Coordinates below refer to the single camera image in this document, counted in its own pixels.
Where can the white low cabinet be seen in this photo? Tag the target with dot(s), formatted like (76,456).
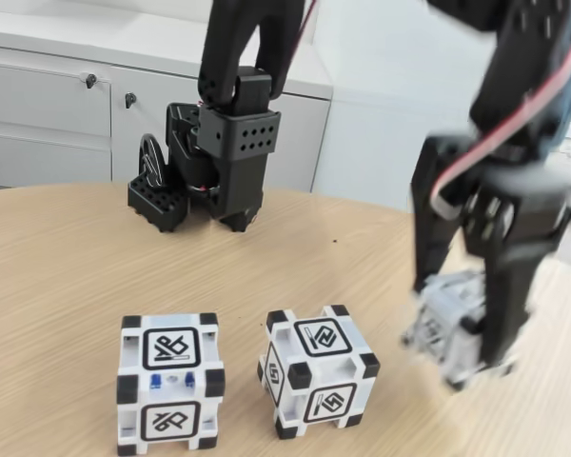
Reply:
(38,105)

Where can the white cube with blue LEDs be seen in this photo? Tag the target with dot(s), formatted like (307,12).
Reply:
(171,352)

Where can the white cube with lightning glyph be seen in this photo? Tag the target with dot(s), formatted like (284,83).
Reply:
(321,340)

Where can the white cube with diamond glyph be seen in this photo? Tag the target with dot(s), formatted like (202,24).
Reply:
(452,309)

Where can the black table clamp with knob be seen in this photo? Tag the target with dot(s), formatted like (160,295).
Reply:
(154,204)

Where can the black cabinet lock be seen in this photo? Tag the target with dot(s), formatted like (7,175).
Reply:
(91,81)
(131,99)

